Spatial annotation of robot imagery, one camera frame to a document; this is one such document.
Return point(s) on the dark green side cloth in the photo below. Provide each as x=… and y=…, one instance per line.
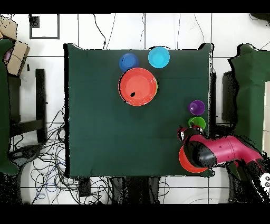
x=4, y=105
x=251, y=95

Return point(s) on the large orange bowl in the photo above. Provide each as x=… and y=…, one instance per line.
x=137, y=86
x=185, y=164

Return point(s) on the dark green table cloth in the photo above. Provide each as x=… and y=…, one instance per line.
x=95, y=137

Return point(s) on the black box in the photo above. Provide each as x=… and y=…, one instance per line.
x=228, y=97

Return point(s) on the large green bowl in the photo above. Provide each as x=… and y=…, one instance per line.
x=157, y=86

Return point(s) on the small pink item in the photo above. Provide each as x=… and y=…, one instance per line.
x=7, y=56

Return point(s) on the black chair frame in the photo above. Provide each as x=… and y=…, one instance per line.
x=40, y=95

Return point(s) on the green cup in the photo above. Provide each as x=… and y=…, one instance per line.
x=197, y=121

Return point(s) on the black power strip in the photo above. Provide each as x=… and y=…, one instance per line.
x=84, y=187

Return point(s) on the small dark blue bowl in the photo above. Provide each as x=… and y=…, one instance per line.
x=128, y=61

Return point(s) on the brown cardboard box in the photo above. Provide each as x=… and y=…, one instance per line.
x=7, y=27
x=18, y=59

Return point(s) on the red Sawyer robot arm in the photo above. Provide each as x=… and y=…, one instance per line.
x=223, y=148

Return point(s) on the purple cup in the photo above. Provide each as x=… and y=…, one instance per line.
x=197, y=107

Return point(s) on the white panel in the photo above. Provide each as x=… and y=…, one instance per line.
x=266, y=118

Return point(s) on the black square floor frame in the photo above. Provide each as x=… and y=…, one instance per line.
x=34, y=21

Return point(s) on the grey stand foot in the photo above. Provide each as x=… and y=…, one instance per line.
x=25, y=153

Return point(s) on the small light blue bowl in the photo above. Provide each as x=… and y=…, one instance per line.
x=158, y=57

